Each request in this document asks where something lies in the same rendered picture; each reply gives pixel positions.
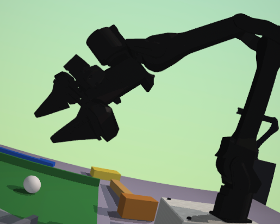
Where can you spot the green flat mat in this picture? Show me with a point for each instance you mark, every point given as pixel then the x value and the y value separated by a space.
pixel 59 201

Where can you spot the white golf ball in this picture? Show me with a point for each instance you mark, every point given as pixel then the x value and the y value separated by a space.
pixel 32 184

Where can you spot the yellow rectangular block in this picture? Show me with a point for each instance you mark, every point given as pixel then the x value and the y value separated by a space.
pixel 104 174

